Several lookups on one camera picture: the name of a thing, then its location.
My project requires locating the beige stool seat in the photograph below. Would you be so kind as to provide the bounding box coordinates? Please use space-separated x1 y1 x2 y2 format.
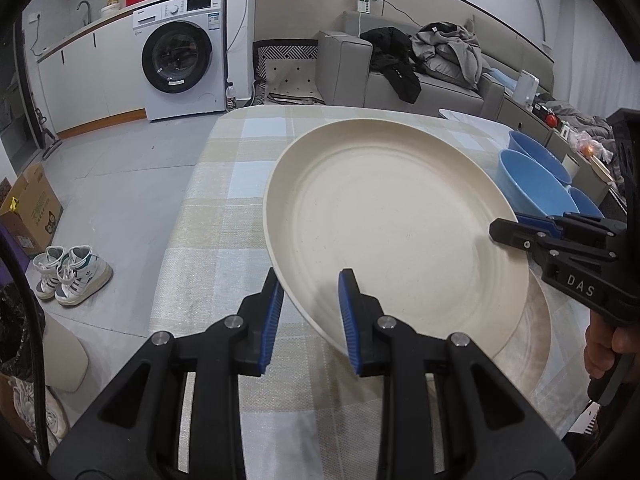
42 317 91 393

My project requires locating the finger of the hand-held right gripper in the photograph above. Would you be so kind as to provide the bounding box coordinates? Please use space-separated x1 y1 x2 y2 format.
515 211 627 236
489 217 621 263

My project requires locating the white sneaker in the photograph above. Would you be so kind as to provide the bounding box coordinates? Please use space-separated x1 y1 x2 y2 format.
32 246 68 301
55 245 113 307

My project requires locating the white jug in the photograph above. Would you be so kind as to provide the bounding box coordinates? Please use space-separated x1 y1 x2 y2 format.
517 71 540 107

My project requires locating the white washing machine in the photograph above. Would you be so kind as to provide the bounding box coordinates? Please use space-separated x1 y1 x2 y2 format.
131 0 228 122

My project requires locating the person's right hand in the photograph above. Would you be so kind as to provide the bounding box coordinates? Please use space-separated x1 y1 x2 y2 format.
584 305 640 376

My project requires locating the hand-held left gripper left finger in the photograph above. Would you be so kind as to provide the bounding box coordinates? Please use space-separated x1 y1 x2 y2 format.
47 267 286 480

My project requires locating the grey clothes pile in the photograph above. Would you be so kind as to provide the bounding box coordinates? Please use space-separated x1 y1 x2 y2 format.
410 22 493 92

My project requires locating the white kitchen cabinet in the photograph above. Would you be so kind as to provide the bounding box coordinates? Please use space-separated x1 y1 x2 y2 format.
37 12 148 138

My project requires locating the blue bowl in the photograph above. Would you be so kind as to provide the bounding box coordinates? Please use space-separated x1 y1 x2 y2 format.
507 130 573 186
567 186 606 220
495 149 581 218

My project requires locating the grey sofa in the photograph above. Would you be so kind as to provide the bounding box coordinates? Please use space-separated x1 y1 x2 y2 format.
317 10 556 121

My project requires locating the black jacket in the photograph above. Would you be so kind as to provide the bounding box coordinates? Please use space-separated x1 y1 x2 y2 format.
360 26 423 103

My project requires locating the checked tablecloth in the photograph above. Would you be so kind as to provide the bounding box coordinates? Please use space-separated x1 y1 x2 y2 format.
150 105 601 480

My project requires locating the patterned cushion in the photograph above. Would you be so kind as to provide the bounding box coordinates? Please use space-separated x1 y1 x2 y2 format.
252 40 326 106

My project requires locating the light blue pillow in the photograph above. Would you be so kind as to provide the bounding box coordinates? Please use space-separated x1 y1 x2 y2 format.
491 69 523 93

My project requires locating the grey blanket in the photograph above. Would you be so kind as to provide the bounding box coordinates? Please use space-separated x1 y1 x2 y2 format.
547 100 616 137

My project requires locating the cream round plate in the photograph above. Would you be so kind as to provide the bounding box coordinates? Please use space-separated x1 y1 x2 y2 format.
262 117 531 361
480 280 553 401

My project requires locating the marble coffee table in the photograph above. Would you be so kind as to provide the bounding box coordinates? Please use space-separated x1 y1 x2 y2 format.
439 108 501 122

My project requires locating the cardboard box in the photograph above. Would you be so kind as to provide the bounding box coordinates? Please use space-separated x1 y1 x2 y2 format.
0 161 65 257

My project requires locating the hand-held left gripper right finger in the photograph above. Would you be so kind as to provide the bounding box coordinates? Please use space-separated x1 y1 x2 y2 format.
337 267 576 480

